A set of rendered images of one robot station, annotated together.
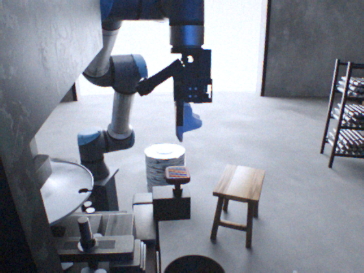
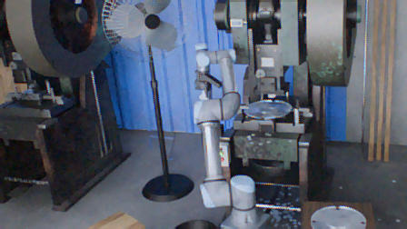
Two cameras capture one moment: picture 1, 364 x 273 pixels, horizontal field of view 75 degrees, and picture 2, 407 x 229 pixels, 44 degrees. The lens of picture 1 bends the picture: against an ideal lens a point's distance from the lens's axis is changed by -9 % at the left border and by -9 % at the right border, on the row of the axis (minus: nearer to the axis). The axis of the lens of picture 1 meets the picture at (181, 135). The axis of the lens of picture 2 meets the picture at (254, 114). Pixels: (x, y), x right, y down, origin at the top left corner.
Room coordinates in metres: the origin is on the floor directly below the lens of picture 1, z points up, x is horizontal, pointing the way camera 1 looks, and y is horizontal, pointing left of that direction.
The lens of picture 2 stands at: (3.09, 1.32, 1.89)
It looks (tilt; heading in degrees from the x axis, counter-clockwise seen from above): 22 degrees down; 202
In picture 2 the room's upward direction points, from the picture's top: 3 degrees counter-clockwise
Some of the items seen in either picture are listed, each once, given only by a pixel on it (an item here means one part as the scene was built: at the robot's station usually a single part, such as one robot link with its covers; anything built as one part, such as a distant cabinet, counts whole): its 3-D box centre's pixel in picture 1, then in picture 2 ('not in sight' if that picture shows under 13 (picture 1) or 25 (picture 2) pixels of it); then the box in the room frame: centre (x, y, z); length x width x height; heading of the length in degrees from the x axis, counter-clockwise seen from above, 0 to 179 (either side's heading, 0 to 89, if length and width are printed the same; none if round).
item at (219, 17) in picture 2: not in sight; (230, 17); (0.31, 0.07, 1.31); 0.22 x 0.12 x 0.22; 6
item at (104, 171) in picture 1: (93, 165); (244, 211); (1.10, 0.43, 0.50); 0.15 x 0.15 x 0.10
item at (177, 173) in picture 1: (177, 184); not in sight; (0.56, 0.01, 0.72); 0.07 x 0.06 x 0.08; 6
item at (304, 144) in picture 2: not in sight; (318, 143); (0.13, 0.57, 0.45); 0.92 x 0.12 x 0.90; 6
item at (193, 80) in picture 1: (190, 75); (203, 79); (0.57, -0.02, 0.99); 0.09 x 0.08 x 0.12; 95
